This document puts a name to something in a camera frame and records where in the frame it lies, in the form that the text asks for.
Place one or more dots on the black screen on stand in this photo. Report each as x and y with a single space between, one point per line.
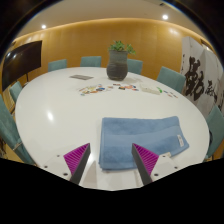
21 61

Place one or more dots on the blue terry towel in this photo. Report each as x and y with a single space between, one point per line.
143 136

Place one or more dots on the potted plant in grey vase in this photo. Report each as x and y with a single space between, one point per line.
117 66

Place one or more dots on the grey booklet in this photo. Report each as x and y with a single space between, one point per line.
81 77

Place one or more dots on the white flat box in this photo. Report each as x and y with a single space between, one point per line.
149 89

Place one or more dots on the white calligraphy folding screen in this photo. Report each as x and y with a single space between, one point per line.
196 80

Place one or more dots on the teal chairs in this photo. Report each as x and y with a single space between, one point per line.
6 126

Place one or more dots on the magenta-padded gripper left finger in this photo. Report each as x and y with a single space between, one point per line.
76 160

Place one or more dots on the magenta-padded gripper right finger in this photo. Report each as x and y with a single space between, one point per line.
146 161

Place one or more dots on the ceiling lights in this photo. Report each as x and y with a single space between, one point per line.
165 16

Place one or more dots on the colourful sticker sheet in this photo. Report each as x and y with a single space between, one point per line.
91 90

